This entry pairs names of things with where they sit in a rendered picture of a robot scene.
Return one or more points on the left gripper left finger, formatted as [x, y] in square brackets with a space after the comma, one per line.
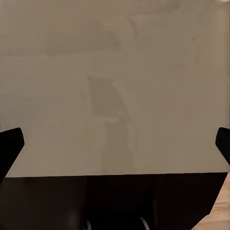
[11, 143]

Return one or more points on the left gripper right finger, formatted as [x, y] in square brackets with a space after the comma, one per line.
[223, 142]

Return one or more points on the coffee table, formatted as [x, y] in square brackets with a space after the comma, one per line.
[101, 87]

